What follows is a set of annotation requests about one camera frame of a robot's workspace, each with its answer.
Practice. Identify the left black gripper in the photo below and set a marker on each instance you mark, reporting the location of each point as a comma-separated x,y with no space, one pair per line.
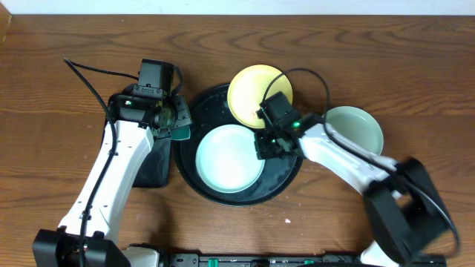
182,113

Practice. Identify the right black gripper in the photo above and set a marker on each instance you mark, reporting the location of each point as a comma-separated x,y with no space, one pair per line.
261,151

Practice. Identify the green yellow sponge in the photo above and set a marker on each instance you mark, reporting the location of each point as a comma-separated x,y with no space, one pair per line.
180,133

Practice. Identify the yellow plate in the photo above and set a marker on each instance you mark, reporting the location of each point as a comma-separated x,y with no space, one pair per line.
246,92

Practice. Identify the light green plate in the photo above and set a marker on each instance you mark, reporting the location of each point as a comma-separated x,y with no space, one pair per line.
358,126
226,159

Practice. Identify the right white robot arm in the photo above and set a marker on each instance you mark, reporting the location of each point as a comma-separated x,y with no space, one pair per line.
404,209

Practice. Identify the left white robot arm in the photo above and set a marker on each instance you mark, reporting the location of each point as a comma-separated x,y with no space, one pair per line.
88,234

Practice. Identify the round black tray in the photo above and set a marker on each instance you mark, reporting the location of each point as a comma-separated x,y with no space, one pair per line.
210,110

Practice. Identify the rectangular black tray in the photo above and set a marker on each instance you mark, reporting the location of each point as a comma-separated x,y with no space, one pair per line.
156,167

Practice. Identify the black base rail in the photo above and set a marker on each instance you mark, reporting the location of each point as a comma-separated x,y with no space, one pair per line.
195,260

